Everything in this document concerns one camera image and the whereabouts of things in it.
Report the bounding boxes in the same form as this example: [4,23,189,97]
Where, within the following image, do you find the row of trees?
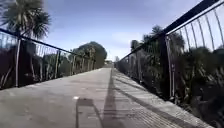
[33,41,108,79]

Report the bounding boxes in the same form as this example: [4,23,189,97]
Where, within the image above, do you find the grey concrete bridge deck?
[0,67,214,128]

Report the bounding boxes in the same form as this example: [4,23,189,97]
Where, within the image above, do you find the dark metal railing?
[114,0,224,105]
[0,27,98,90]

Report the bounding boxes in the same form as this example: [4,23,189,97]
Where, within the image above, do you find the dark bushes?
[114,25,224,128]

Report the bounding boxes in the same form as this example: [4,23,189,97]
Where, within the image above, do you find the tall palm tree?
[0,0,52,84]

